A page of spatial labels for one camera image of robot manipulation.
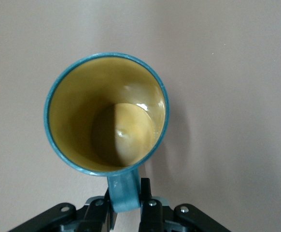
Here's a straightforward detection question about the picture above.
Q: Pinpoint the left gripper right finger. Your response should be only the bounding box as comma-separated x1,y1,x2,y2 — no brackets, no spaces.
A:
139,178,166,232

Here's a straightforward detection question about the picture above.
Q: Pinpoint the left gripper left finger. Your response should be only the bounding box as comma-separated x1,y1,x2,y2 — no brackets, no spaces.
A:
77,186,118,232

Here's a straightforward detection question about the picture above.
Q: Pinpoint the teal mug yellow inside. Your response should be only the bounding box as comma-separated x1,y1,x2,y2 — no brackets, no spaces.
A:
43,52,170,214

